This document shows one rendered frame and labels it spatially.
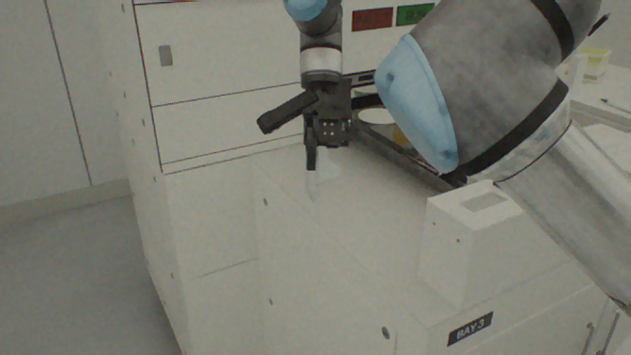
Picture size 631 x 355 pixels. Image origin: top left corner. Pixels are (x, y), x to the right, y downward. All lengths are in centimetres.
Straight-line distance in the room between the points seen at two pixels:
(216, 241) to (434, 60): 91
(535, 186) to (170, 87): 77
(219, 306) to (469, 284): 80
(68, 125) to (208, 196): 153
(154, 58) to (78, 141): 166
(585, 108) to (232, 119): 76
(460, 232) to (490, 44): 32
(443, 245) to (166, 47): 64
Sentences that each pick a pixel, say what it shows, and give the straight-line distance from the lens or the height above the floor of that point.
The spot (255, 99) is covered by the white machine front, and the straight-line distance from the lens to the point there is 111.
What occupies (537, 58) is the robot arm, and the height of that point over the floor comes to 121.
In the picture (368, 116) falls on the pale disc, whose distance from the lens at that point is 116.
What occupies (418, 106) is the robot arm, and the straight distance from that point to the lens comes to 40.
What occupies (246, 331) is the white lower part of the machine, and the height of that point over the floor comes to 28.
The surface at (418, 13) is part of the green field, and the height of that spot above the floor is 110.
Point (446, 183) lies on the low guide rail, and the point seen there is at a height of 85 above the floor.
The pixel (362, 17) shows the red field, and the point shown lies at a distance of 120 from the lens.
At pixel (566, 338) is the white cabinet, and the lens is 108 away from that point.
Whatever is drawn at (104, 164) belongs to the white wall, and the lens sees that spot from 270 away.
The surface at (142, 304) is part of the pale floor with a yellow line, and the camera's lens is 204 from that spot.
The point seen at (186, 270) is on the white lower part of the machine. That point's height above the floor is 55.
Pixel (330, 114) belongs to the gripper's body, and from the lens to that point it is 81.
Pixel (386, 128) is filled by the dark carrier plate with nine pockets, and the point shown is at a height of 90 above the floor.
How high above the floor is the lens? 131
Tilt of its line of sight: 28 degrees down
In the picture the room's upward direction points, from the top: straight up
